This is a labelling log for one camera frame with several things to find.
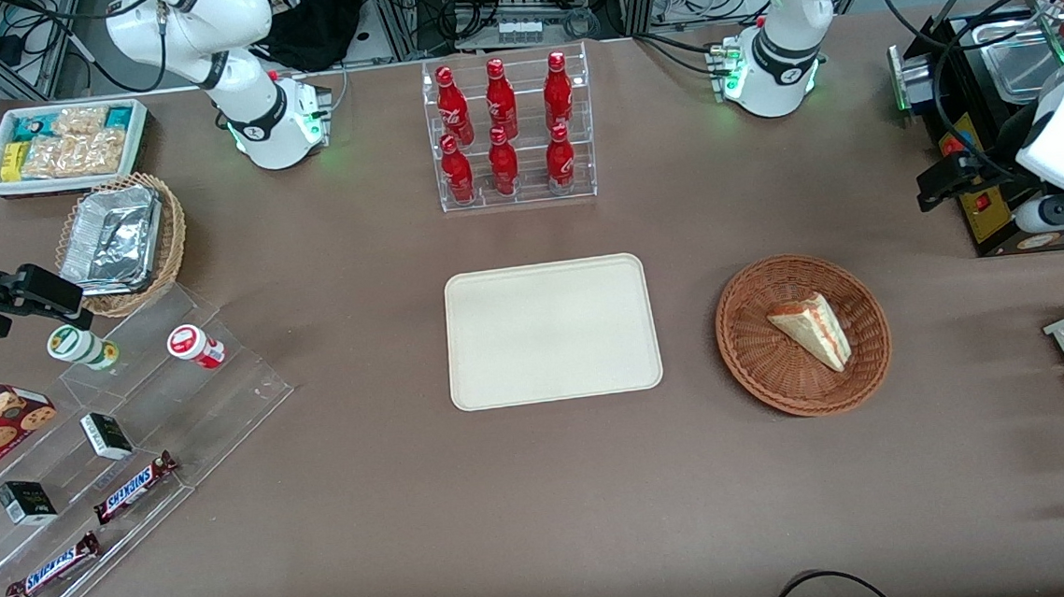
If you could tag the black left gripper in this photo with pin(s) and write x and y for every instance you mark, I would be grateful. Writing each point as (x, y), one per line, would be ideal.
(996, 159)

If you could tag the triangle sandwich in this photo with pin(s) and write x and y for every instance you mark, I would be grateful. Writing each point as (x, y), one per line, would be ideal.
(815, 330)

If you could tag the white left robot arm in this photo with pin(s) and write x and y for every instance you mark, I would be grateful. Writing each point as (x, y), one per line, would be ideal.
(782, 61)

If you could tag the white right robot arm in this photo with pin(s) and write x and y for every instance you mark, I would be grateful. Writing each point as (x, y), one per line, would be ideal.
(269, 120)

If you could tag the light wicker basket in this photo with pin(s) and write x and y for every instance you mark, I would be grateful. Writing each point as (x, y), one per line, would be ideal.
(174, 235)

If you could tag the brown round wicker basket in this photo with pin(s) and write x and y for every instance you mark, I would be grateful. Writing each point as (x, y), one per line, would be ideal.
(751, 349)

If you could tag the cream plastic tray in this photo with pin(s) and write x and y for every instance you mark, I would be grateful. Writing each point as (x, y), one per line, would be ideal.
(553, 330)

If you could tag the black countertop appliance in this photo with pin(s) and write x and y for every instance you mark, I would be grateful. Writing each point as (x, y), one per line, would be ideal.
(990, 220)

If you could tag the green-capped white bottle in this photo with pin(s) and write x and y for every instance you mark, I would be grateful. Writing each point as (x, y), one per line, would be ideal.
(76, 346)

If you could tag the aluminium foil container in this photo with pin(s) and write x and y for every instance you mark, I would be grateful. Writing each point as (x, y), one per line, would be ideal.
(111, 236)

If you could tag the white rectangular snack bin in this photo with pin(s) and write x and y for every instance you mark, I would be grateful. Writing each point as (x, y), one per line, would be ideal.
(0, 186)

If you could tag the yellow snack packet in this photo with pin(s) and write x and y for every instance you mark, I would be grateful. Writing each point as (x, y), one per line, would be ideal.
(11, 162)

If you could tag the steel pan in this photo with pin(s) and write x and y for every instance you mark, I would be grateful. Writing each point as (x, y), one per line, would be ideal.
(1022, 68)

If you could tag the small black box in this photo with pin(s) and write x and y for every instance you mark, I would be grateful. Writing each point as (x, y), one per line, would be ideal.
(106, 436)
(27, 502)

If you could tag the large clear cracker bag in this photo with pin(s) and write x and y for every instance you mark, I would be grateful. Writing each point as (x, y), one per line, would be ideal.
(72, 155)

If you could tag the teal snack packet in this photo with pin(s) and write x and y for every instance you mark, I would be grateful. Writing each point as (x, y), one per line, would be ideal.
(33, 127)
(118, 117)

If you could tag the red-capped white bottle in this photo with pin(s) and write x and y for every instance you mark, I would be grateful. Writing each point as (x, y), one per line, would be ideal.
(193, 346)

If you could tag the small clear cracker bag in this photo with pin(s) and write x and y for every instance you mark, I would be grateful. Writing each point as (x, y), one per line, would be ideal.
(79, 120)

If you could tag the Snickers bar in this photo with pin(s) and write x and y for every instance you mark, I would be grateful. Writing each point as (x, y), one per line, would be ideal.
(50, 569)
(133, 488)

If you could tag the clear acrylic stepped display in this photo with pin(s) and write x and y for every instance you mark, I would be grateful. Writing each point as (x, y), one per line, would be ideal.
(212, 405)

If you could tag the red soda bottle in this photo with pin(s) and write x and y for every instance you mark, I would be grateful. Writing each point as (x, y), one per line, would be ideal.
(453, 107)
(500, 99)
(458, 173)
(558, 91)
(503, 165)
(561, 159)

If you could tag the clear acrylic bottle rack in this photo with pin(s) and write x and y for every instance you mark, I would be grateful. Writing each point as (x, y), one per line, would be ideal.
(534, 191)

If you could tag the black bag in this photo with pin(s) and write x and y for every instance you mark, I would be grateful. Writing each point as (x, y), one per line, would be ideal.
(316, 23)

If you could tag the white power strip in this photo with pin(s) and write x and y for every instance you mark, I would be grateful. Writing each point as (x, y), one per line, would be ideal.
(520, 30)

